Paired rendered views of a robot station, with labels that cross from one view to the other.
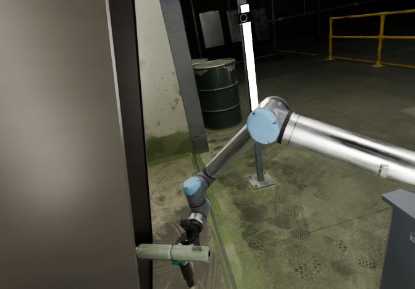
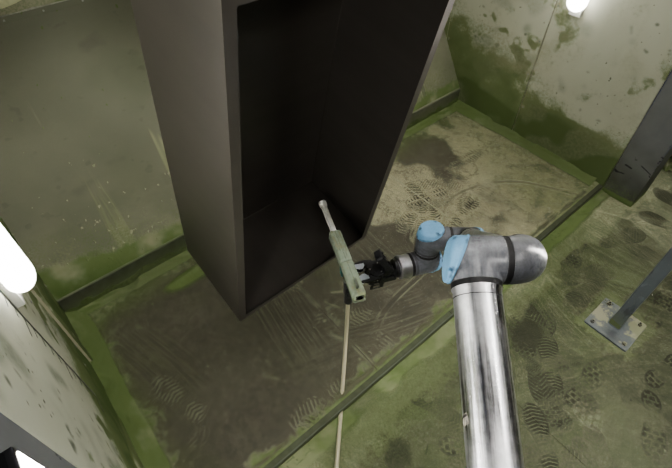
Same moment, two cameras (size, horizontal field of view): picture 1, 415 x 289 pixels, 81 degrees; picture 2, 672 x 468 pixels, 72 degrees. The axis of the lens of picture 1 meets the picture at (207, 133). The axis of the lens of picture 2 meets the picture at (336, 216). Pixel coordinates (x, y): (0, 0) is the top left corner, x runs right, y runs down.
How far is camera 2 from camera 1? 0.81 m
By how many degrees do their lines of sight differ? 50
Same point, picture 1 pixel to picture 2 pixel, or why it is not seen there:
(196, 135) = (630, 165)
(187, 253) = (348, 277)
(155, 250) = (338, 247)
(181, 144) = (593, 157)
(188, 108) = (658, 112)
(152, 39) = not seen: outside the picture
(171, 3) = not seen: outside the picture
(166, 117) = (606, 97)
